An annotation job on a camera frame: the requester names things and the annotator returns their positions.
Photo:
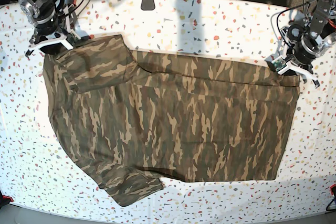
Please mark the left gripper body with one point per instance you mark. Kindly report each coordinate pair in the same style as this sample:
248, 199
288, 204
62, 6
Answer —
298, 50

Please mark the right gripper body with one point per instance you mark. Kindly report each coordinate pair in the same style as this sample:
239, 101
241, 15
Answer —
51, 25

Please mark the camouflage T-shirt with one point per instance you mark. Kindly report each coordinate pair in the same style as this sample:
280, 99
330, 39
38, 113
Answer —
128, 118

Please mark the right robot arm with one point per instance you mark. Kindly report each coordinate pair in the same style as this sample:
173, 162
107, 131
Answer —
53, 22

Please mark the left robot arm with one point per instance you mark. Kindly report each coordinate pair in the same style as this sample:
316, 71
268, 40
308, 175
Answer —
318, 20

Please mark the red clamp right corner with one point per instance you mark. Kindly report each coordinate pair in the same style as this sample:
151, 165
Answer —
333, 190

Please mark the red clamp corner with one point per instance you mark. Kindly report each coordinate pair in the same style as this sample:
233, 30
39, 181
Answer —
333, 190
5, 200

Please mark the red clamp left corner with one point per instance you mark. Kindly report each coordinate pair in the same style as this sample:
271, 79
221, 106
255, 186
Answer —
5, 200

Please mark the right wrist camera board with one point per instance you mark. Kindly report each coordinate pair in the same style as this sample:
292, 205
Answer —
72, 39

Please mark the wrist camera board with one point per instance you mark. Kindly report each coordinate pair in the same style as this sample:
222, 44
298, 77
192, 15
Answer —
72, 39
278, 64

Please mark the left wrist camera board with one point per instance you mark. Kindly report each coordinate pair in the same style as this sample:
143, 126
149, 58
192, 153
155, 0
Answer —
278, 64

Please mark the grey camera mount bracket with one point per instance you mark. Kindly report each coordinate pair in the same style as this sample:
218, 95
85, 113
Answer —
147, 5

